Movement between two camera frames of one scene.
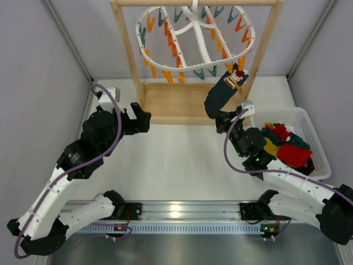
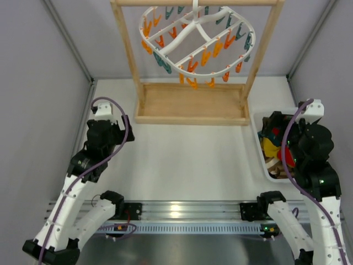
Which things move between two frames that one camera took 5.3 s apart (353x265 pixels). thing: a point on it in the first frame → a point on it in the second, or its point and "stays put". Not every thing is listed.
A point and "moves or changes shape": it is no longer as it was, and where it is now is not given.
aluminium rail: [191, 211] stays put
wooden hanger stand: [186, 103] stays put
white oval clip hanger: [194, 9] moves or changes shape
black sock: [224, 84] → [274, 127]
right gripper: [224, 121] → [279, 121]
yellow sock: [270, 147] stays put
